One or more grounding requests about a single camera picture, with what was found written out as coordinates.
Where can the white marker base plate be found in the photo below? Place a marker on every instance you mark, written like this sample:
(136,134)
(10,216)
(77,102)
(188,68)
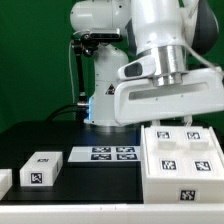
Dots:
(104,154)

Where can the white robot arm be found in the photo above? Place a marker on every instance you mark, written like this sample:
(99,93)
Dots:
(139,49)

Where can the grey depth camera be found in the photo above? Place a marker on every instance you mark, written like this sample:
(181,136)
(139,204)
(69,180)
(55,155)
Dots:
(105,34)

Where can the white front table rail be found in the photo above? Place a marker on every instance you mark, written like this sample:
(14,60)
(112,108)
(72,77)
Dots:
(113,214)

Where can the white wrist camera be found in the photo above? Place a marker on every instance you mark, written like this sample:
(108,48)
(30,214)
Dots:
(140,68)

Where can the white cabinet body box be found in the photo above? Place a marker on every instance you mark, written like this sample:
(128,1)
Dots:
(184,188)

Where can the white cabinet door panel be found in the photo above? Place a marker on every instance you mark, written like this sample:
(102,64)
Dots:
(162,152)

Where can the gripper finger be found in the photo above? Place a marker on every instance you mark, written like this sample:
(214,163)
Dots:
(187,120)

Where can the white part at left edge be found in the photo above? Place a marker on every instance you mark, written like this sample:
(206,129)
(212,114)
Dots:
(5,181)

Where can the white block with marker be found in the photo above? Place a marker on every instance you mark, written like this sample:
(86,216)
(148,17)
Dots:
(41,169)

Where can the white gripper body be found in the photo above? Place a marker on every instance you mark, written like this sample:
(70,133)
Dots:
(201,92)

